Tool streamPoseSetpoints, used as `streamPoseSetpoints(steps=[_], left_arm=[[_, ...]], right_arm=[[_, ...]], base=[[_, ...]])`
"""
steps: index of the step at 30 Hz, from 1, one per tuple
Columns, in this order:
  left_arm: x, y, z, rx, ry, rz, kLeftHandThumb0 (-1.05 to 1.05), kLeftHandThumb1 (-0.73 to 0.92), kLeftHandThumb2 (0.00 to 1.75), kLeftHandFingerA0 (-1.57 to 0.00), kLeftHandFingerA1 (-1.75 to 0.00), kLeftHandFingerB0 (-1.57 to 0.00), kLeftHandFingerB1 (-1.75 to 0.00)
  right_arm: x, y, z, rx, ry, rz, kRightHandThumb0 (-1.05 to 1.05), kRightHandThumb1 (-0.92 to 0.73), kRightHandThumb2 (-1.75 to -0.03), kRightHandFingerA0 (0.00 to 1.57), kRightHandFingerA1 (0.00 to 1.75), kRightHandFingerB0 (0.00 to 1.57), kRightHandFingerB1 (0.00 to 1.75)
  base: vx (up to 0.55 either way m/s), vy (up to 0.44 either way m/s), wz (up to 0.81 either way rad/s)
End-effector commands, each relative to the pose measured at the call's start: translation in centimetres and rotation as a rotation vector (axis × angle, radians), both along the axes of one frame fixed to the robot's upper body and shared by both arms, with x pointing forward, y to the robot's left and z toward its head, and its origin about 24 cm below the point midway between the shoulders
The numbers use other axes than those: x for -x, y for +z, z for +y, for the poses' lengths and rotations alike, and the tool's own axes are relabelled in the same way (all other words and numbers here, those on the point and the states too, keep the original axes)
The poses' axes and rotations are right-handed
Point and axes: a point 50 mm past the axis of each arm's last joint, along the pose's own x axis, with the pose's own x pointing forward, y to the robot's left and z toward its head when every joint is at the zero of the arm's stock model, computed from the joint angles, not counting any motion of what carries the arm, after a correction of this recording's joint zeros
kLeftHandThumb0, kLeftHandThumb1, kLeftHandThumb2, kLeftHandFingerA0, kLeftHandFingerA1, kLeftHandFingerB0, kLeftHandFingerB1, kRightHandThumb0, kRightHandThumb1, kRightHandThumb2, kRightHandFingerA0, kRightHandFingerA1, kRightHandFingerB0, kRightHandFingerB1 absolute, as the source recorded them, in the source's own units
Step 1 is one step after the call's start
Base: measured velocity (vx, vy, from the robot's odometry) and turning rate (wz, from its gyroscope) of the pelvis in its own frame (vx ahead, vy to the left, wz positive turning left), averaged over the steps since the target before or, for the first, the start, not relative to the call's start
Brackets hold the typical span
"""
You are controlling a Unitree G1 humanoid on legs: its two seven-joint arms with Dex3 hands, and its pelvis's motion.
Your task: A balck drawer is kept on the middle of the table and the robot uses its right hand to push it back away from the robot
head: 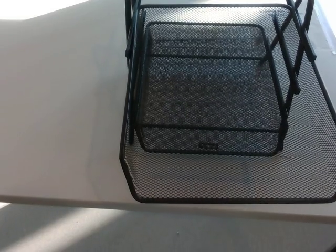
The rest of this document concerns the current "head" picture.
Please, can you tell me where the black mesh sliding tray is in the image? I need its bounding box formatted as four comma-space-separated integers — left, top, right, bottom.
117, 3, 336, 204

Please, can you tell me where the black mesh tray with label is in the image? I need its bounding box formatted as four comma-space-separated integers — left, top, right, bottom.
134, 23, 290, 159

